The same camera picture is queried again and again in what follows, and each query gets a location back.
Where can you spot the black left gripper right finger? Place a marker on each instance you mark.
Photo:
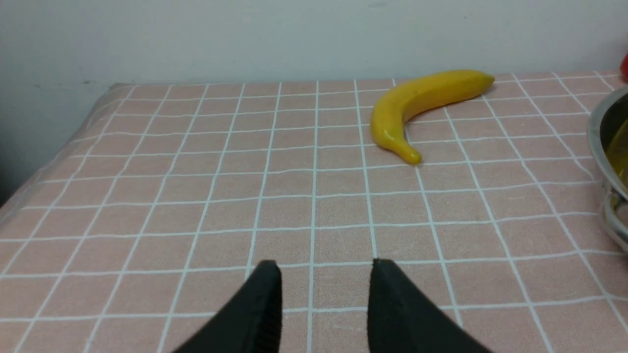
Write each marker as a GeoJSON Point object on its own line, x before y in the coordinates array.
{"type": "Point", "coordinates": [402, 319]}

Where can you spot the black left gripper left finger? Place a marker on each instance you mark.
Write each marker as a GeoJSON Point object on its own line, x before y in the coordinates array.
{"type": "Point", "coordinates": [250, 322]}

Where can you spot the stainless steel pot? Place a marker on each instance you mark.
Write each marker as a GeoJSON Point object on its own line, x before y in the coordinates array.
{"type": "Point", "coordinates": [607, 141]}

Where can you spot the pink checkered tablecloth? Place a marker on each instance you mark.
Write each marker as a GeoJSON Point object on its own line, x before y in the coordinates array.
{"type": "Point", "coordinates": [153, 215]}

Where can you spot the yellow plastic banana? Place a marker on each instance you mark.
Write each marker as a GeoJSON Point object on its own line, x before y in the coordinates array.
{"type": "Point", "coordinates": [402, 103]}

